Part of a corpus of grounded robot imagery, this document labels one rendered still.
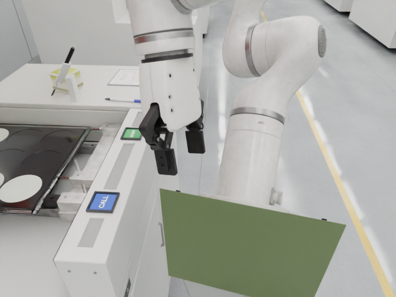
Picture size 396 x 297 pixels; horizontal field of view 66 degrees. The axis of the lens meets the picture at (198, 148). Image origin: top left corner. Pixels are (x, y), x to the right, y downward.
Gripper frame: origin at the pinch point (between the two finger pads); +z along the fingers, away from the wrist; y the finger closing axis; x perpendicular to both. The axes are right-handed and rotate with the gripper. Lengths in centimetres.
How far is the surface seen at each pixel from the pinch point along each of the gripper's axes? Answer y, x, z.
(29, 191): -1.8, -47.7, 11.7
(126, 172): -11.9, -23.9, 9.4
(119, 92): -43, -49, -6
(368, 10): -547, 32, -44
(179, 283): -61, -53, 92
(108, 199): -3.0, -22.1, 11.6
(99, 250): 6.9, -16.4, 16.1
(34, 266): 7.3, -38.7, 24.9
